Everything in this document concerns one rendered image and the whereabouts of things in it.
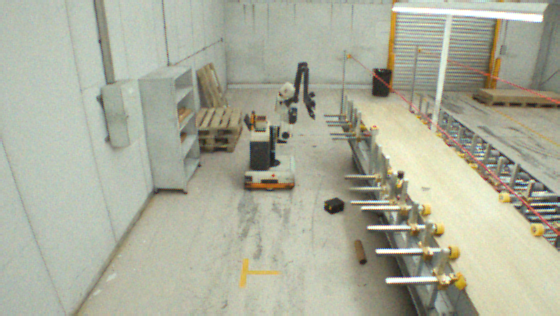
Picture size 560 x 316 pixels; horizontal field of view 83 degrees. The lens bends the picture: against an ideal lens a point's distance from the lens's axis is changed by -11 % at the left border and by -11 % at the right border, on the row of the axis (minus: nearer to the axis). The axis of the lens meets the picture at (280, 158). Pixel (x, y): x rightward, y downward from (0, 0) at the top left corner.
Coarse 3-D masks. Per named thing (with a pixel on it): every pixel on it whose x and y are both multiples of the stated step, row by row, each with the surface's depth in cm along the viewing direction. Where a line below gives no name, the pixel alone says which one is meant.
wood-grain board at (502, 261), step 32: (384, 128) 431; (416, 128) 431; (416, 160) 342; (448, 160) 342; (416, 192) 283; (448, 192) 282; (480, 192) 281; (448, 224) 240; (480, 224) 239; (512, 224) 237; (480, 256) 207; (512, 256) 205; (544, 256) 203; (480, 288) 182; (512, 288) 181; (544, 288) 179
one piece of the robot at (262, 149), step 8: (272, 128) 461; (256, 136) 443; (264, 136) 443; (272, 136) 465; (256, 144) 448; (264, 144) 447; (272, 144) 470; (256, 152) 452; (264, 152) 452; (272, 152) 466; (256, 160) 457; (264, 160) 456; (272, 160) 471; (256, 168) 461; (264, 168) 461
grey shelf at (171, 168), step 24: (168, 72) 436; (144, 96) 411; (168, 96) 411; (192, 96) 501; (144, 120) 423; (168, 120) 423; (192, 120) 515; (168, 144) 436; (192, 144) 531; (168, 168) 449; (192, 168) 506
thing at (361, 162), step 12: (360, 156) 402; (360, 168) 383; (372, 180) 347; (372, 192) 328; (384, 216) 288; (396, 240) 257; (408, 264) 232; (408, 276) 225; (420, 288) 211; (420, 300) 203; (420, 312) 201; (432, 312) 193
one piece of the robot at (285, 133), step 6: (276, 102) 440; (276, 108) 448; (282, 114) 452; (282, 120) 455; (288, 120) 461; (282, 126) 454; (288, 126) 454; (282, 132) 457; (288, 132) 457; (282, 138) 461; (288, 138) 460
